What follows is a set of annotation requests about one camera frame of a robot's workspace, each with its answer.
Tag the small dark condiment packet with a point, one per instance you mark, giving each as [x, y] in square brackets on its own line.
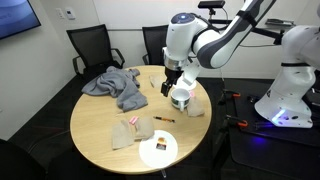
[161, 146]

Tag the tan sugar stick packet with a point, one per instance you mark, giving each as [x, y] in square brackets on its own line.
[121, 114]

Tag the black mesh office chair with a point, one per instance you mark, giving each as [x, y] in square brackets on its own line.
[154, 41]
[90, 43]

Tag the white mug green band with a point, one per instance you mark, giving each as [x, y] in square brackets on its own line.
[175, 100]

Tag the gray whiteboard tray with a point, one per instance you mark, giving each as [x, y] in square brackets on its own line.
[280, 22]

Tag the wall mounted TV screen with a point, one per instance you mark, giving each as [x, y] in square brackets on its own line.
[16, 15]

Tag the gray hoodie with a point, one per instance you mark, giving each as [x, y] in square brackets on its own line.
[116, 83]

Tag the white wall thermostat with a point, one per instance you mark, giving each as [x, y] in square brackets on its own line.
[70, 13]

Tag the white wall whiteboard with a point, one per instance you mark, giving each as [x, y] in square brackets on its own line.
[133, 13]

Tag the black robot base board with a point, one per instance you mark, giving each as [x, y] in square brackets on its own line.
[253, 133]

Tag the large white plate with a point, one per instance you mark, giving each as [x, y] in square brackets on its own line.
[192, 87]

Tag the brown paper napkin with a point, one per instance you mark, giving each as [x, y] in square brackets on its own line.
[120, 136]
[144, 128]
[196, 108]
[155, 81]

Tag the small white plate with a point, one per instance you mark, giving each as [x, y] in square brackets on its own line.
[150, 155]

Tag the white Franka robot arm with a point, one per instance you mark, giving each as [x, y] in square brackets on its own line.
[216, 50]

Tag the pink sweetener packet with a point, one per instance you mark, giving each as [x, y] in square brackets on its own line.
[133, 120]
[191, 94]

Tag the white light switch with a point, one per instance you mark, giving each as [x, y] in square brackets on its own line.
[59, 13]

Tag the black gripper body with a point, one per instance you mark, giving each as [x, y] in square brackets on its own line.
[173, 73]

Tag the orange and black pen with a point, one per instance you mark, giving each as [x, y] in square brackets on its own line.
[164, 119]

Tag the black stereo camera bar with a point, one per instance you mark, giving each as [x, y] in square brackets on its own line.
[211, 4]

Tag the wrist camera mount box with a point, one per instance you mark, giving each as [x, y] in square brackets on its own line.
[191, 71]

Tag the small orange condiment packet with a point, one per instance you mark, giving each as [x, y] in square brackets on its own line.
[161, 140]

